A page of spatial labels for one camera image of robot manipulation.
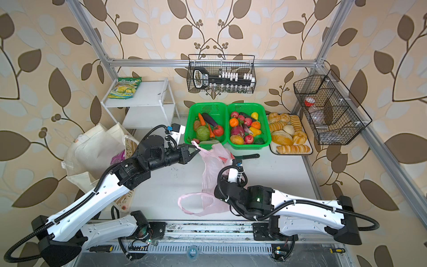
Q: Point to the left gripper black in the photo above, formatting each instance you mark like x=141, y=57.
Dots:
x=183, y=154

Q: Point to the green cabbage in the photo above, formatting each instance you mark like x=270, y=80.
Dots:
x=203, y=133

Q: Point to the pink plastic grocery bag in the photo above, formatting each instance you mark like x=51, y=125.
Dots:
x=215, y=159

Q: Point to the brown potato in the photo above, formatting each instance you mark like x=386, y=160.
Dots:
x=196, y=125

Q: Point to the green basket with vegetables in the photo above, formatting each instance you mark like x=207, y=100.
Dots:
x=218, y=111

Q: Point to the red tomato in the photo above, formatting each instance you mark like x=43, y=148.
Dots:
x=218, y=131

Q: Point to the magenta snack bag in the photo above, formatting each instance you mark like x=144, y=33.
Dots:
x=118, y=158

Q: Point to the yellow-green snack packet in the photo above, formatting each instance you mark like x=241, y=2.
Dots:
x=124, y=88

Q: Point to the cream canvas tote bag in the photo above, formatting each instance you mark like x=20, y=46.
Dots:
x=91, y=153

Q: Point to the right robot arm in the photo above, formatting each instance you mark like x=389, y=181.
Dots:
x=290, y=215

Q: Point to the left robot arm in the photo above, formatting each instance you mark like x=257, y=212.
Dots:
x=60, y=238

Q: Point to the green black wrench tool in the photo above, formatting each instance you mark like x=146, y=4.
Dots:
x=246, y=157

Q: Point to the white-green cucumber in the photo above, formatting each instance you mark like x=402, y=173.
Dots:
x=209, y=142

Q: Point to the orange carrot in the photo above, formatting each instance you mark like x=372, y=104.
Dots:
x=202, y=120

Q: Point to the purple eggplant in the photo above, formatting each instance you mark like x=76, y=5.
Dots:
x=208, y=119

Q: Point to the green basket with fruit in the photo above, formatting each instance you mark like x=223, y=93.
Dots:
x=249, y=127

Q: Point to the tray of bread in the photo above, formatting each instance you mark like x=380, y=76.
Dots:
x=288, y=136

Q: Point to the white two-tier shelf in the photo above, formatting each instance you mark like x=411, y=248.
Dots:
x=153, y=104

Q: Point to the red-capped bottle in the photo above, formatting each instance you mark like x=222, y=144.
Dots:
x=316, y=112

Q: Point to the black wire basket back wall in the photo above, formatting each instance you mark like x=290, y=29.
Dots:
x=219, y=73

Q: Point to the black wire basket wall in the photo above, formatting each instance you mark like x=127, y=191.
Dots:
x=219, y=73
x=345, y=118

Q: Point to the black wire basket right wall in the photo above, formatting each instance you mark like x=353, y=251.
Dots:
x=345, y=118

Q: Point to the yellow-handled screwdriver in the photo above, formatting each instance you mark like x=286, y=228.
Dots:
x=337, y=250

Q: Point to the black-handled screwdriver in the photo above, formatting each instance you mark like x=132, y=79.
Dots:
x=102, y=249

